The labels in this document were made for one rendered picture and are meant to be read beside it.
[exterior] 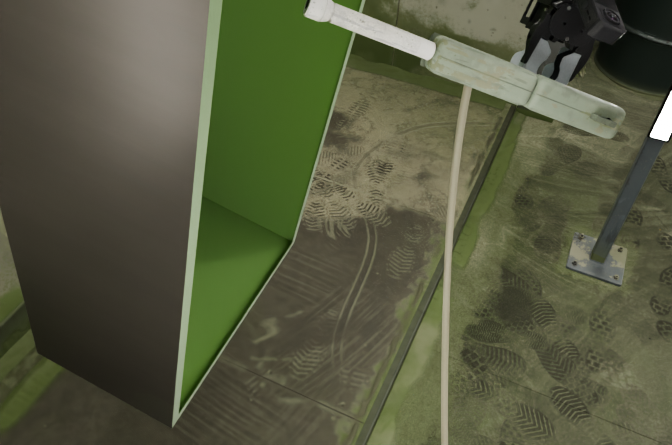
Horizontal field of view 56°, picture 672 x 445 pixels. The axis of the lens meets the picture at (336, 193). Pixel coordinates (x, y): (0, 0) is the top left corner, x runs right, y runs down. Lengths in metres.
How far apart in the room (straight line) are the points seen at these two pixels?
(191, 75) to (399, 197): 1.90
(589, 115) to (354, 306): 1.37
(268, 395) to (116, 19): 1.45
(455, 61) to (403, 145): 1.96
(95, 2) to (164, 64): 0.09
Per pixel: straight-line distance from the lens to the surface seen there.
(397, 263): 2.29
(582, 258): 2.54
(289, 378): 2.00
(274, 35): 1.39
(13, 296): 2.17
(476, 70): 0.86
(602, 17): 0.88
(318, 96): 1.41
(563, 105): 0.93
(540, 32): 0.93
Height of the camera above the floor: 1.77
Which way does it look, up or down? 43 degrees down
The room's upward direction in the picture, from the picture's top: 3 degrees clockwise
